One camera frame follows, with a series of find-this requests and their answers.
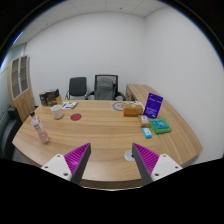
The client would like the green flat box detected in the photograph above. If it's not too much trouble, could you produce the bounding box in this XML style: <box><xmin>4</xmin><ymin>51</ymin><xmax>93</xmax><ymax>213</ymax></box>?
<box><xmin>149</xmin><ymin>118</ymin><xmax>172</xmax><ymax>134</ymax></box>

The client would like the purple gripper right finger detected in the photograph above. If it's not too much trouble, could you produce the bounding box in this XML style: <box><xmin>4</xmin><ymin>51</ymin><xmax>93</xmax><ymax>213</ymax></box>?
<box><xmin>132</xmin><ymin>143</ymin><xmax>182</xmax><ymax>185</ymax></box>

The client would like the small blue box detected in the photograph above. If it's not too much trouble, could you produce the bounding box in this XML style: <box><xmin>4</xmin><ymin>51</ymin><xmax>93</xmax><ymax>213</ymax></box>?
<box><xmin>142</xmin><ymin>127</ymin><xmax>152</xmax><ymax>138</ymax></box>

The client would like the colourful leaflet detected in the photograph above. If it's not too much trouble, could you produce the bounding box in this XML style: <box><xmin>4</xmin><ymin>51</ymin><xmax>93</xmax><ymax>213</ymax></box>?
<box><xmin>61</xmin><ymin>102</ymin><xmax>78</xmax><ymax>109</ymax></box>

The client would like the dark brown box stack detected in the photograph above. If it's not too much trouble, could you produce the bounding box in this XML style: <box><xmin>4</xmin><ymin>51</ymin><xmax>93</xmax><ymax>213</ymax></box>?
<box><xmin>39</xmin><ymin>89</ymin><xmax>62</xmax><ymax>107</ymax></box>

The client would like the red round coaster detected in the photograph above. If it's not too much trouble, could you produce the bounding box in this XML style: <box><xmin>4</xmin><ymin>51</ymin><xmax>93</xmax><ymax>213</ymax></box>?
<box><xmin>70</xmin><ymin>113</ymin><xmax>82</xmax><ymax>121</ymax></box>

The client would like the grey mesh office chair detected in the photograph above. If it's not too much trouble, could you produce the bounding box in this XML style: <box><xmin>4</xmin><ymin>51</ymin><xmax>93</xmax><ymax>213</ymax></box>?
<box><xmin>85</xmin><ymin>74</ymin><xmax>126</xmax><ymax>101</ymax></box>

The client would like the small tan box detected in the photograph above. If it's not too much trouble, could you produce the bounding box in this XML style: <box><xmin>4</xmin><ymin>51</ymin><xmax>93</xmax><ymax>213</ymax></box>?
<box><xmin>139</xmin><ymin>115</ymin><xmax>150</xmax><ymax>127</ymax></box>

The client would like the round desk cable grommet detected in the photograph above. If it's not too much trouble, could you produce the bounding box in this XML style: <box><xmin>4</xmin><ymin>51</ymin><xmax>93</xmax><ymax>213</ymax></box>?
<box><xmin>124</xmin><ymin>150</ymin><xmax>135</xmax><ymax>162</ymax></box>

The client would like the black office chair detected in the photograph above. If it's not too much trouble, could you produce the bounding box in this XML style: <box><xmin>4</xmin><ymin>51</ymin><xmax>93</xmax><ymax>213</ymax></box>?
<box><xmin>65</xmin><ymin>77</ymin><xmax>87</xmax><ymax>99</ymax></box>

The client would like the purple standing card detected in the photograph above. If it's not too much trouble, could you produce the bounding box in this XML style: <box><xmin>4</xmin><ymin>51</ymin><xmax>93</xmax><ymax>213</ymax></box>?
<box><xmin>144</xmin><ymin>93</ymin><xmax>163</xmax><ymax>119</ymax></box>

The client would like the black chair at left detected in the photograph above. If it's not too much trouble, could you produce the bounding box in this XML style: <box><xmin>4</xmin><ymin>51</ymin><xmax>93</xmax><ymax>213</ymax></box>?
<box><xmin>0</xmin><ymin>107</ymin><xmax>22</xmax><ymax>160</ymax></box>

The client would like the clear water bottle pink label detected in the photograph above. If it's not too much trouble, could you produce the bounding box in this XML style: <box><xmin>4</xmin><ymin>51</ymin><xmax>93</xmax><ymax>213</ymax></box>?
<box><xmin>30</xmin><ymin>111</ymin><xmax>50</xmax><ymax>143</ymax></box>

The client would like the white ceramic mug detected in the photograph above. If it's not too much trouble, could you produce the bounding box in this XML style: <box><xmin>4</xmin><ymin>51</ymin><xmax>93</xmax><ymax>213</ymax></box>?
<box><xmin>51</xmin><ymin>105</ymin><xmax>63</xmax><ymax>119</ymax></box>

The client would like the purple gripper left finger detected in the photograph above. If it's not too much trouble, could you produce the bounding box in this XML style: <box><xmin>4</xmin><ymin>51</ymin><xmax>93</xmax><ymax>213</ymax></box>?
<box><xmin>42</xmin><ymin>143</ymin><xmax>91</xmax><ymax>185</ymax></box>

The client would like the orange tissue box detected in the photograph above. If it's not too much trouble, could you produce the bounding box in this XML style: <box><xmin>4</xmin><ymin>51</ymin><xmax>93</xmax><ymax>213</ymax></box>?
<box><xmin>123</xmin><ymin>104</ymin><xmax>143</xmax><ymax>117</ymax></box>

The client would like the wooden glass-door cabinet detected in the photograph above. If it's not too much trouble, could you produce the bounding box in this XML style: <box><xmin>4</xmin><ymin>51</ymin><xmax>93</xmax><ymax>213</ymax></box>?
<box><xmin>8</xmin><ymin>56</ymin><xmax>34</xmax><ymax>121</ymax></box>

